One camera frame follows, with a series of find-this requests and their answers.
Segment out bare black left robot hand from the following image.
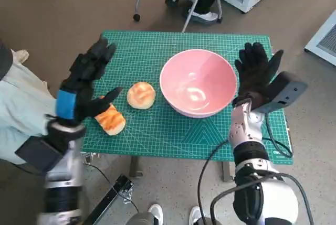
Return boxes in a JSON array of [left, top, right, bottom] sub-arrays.
[[54, 37, 123, 126]]

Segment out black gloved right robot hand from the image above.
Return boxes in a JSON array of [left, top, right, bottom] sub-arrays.
[[234, 41, 285, 99]]

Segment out long twisted toy bread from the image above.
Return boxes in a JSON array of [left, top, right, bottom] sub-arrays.
[[93, 96, 126, 136]]

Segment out round toy bread bun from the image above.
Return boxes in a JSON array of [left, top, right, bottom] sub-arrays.
[[127, 82, 156, 110]]

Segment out pink bowl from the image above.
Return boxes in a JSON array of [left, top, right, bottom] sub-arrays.
[[159, 49, 238, 119]]

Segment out person in light clothes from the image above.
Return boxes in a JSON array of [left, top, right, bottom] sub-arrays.
[[0, 40, 60, 165]]

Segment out white appliance with small grille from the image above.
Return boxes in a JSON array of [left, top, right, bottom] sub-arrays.
[[304, 8, 336, 67]]

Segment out green cutting mat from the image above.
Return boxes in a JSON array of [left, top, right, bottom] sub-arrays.
[[80, 30, 293, 165]]

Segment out metal table leg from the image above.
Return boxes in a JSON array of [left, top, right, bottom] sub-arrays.
[[222, 161, 234, 183], [130, 156, 144, 178]]

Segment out black metal bar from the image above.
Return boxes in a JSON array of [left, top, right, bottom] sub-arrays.
[[82, 174, 134, 225]]

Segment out white foot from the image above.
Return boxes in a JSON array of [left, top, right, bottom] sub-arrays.
[[148, 203, 164, 225], [188, 206, 205, 225]]

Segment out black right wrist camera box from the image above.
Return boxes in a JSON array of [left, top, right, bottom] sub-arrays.
[[250, 71, 308, 113]]

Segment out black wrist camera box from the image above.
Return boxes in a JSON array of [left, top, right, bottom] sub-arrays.
[[14, 135, 64, 176], [250, 71, 308, 113]]

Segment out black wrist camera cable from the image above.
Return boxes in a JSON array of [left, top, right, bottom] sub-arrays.
[[262, 112, 293, 159]]

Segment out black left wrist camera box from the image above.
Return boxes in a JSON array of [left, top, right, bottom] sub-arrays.
[[14, 135, 64, 176]]

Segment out thin black floor cable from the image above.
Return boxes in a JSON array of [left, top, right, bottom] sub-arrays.
[[83, 162, 140, 212]]

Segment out long black robot cable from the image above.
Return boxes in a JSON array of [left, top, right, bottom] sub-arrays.
[[197, 140, 236, 225]]

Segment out looped black robot cable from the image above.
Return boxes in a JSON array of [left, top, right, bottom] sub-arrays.
[[209, 172, 314, 225]]

